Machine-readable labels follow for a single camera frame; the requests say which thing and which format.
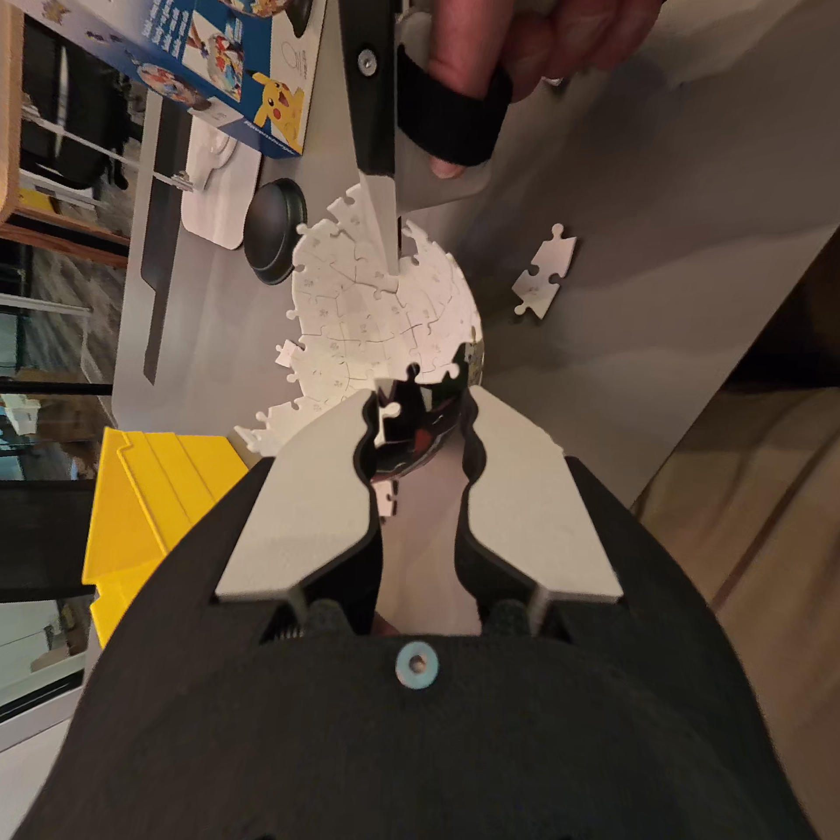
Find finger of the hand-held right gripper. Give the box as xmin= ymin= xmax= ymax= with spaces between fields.
xmin=359 ymin=172 xmax=403 ymax=293

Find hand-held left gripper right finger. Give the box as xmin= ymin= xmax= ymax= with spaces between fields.
xmin=455 ymin=386 xmax=624 ymax=635

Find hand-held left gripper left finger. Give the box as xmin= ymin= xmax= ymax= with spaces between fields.
xmin=215 ymin=388 xmax=385 ymax=635

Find partly built puzzle ball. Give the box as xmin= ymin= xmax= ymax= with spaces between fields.
xmin=235 ymin=182 xmax=488 ymax=521

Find black round puzzle stand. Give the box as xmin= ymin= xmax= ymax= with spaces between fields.
xmin=243 ymin=178 xmax=308 ymax=286

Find joined white puzzle piece pair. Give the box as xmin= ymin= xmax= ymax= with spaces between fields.
xmin=512 ymin=224 xmax=579 ymax=321

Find blue puzzle box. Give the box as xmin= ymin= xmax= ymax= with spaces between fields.
xmin=23 ymin=0 xmax=328 ymax=157

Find person's right hand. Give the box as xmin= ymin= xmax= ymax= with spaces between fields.
xmin=425 ymin=0 xmax=664 ymax=102

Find yellow plastic bin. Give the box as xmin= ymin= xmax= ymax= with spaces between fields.
xmin=82 ymin=428 xmax=250 ymax=647

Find person's beige trousers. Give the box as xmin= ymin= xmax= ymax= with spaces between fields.
xmin=633 ymin=387 xmax=840 ymax=840

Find dark office chair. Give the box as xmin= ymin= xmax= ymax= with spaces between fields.
xmin=20 ymin=26 xmax=143 ymax=193

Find wooden table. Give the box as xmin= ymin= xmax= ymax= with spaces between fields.
xmin=0 ymin=0 xmax=27 ymax=224

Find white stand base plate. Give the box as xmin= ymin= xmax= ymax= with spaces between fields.
xmin=152 ymin=121 xmax=263 ymax=252

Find black desk cable cover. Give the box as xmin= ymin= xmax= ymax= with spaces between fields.
xmin=141 ymin=98 xmax=193 ymax=387

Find brown wooden post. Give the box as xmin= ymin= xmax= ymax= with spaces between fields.
xmin=0 ymin=210 xmax=130 ymax=268

